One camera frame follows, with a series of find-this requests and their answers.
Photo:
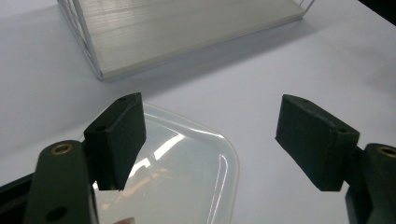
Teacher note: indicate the clear acrylic box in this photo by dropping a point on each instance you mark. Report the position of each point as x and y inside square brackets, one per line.
[174, 34]

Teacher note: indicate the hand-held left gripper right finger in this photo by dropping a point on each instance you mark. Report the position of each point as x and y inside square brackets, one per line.
[314, 146]

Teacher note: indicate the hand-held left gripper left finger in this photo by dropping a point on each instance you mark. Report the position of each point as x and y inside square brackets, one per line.
[112, 146]

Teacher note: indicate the translucent white plastic lid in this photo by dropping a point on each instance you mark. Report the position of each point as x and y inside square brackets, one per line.
[186, 180]

